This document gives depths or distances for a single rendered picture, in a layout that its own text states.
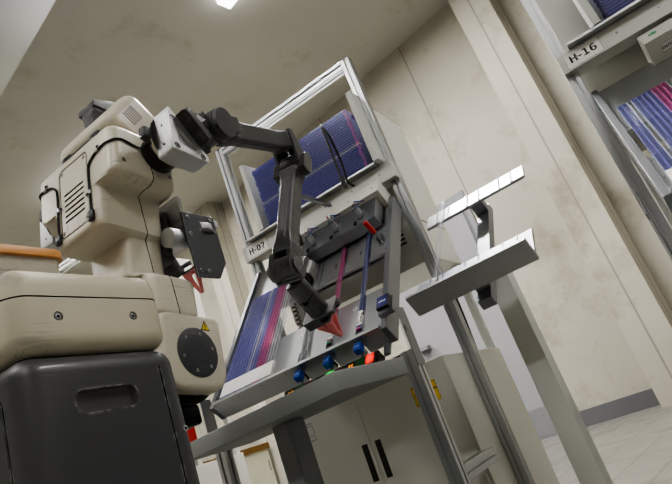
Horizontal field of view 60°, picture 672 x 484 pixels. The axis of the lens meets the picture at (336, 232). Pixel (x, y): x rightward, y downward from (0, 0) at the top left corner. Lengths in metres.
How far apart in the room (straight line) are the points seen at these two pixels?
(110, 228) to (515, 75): 4.19
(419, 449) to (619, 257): 2.93
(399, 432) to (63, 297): 1.36
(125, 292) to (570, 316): 4.34
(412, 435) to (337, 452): 0.29
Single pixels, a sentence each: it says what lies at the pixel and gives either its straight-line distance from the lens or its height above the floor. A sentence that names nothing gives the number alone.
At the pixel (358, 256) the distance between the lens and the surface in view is 2.05.
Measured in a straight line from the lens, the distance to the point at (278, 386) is 1.88.
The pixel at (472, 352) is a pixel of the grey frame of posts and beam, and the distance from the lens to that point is 2.10.
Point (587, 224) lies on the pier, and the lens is 4.68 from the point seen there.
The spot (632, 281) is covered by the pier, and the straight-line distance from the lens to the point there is 4.59.
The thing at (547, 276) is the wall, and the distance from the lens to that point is 5.05.
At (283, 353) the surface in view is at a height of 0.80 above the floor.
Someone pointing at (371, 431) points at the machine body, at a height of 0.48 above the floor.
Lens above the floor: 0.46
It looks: 20 degrees up
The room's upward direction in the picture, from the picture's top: 21 degrees counter-clockwise
